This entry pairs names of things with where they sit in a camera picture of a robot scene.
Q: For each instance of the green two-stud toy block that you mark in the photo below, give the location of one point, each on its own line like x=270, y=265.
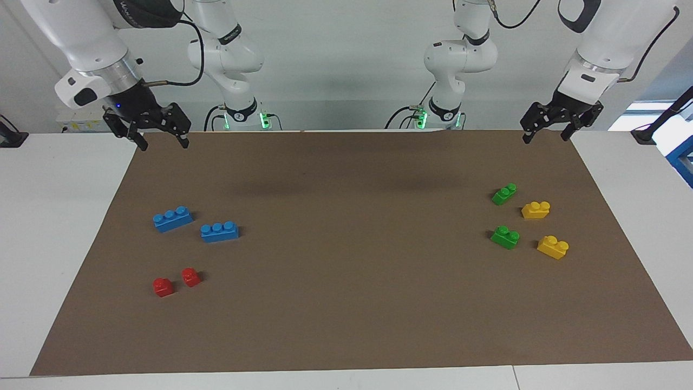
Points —
x=505, y=238
x=503, y=195

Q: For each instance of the black table clamp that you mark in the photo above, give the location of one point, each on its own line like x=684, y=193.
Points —
x=11, y=138

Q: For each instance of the blue three-stud toy block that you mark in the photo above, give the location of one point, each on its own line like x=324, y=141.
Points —
x=172, y=221
x=219, y=232

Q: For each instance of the red small toy block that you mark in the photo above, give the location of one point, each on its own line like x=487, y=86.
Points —
x=191, y=278
x=162, y=287

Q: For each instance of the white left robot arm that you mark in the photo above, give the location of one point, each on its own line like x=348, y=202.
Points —
x=612, y=32

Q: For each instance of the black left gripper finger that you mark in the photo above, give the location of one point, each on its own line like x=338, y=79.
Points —
x=538, y=116
x=579, y=122

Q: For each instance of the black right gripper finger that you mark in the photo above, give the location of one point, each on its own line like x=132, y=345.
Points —
x=176, y=120
x=125, y=127

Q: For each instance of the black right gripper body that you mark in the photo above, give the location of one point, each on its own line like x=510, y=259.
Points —
x=135, y=105

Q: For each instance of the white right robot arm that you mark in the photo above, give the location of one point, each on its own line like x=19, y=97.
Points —
x=81, y=38

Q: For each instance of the yellow two-stud toy block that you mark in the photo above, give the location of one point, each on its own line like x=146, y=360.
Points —
x=535, y=210
x=552, y=248

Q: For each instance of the white power strip box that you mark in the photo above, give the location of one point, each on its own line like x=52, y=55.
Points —
x=81, y=123

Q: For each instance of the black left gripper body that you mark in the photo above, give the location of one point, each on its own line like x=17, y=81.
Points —
x=571, y=105

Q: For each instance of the brown paper mat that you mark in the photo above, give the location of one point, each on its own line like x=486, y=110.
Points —
x=346, y=303

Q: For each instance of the blue metal frame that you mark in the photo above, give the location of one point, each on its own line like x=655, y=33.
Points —
x=683, y=160

